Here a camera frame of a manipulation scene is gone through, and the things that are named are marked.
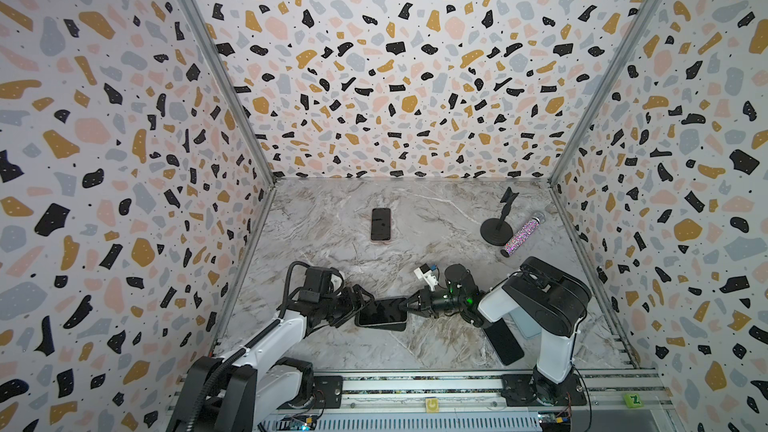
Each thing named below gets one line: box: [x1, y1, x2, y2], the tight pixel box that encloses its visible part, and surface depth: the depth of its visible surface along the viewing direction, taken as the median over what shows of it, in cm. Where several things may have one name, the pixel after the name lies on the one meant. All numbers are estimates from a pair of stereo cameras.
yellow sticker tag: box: [425, 398, 439, 413], surface depth 73 cm
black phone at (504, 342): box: [484, 318, 525, 366], surface depth 83 cm
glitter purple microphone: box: [500, 211, 546, 257], surface depth 105 cm
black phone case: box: [354, 316, 409, 332], surface depth 85 cm
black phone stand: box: [480, 187, 520, 246], surface depth 106 cm
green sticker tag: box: [624, 393, 644, 408], surface depth 73 cm
